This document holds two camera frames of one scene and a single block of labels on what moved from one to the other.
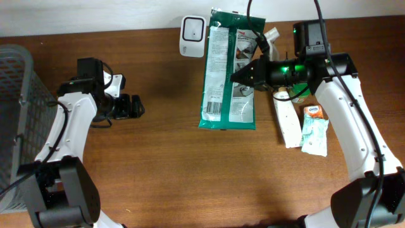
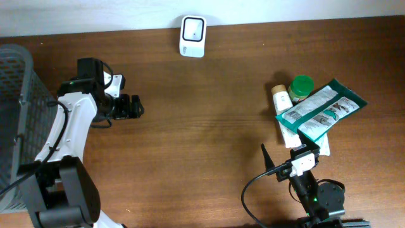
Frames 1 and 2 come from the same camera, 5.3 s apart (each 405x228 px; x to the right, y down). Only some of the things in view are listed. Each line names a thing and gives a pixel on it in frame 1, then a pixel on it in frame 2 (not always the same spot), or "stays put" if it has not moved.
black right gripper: (257, 64) to (305, 141)
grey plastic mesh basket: (27, 109) stays put
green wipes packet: (226, 104) to (317, 114)
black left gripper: (125, 106) stays put
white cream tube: (288, 119) stays put
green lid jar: (295, 88) stays put
